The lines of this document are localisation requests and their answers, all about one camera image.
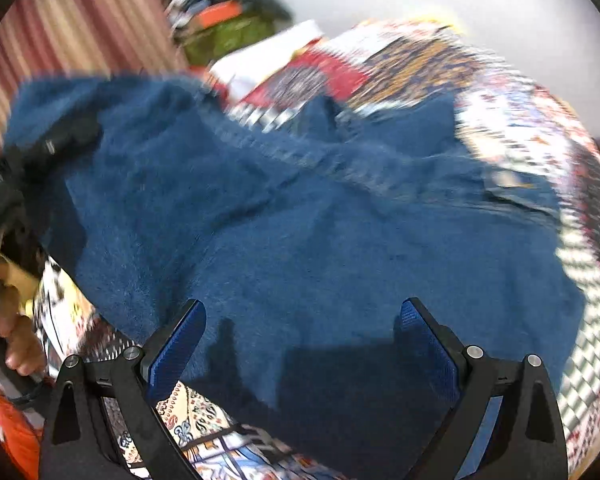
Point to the white shirt on bed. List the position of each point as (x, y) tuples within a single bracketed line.
[(243, 70)]

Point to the patchwork patterned bed quilt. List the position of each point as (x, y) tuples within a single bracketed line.
[(504, 118)]

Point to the pile of clothes and boxes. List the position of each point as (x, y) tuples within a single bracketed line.
[(207, 30)]

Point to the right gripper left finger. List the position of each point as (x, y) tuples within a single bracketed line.
[(78, 439)]

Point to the striped red curtain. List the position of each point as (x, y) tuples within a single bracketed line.
[(67, 37)]

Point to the person's hand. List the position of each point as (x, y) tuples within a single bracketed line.
[(24, 353)]

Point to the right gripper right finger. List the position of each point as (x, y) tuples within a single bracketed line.
[(526, 439)]

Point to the blue denim jacket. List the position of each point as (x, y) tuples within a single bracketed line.
[(302, 243)]

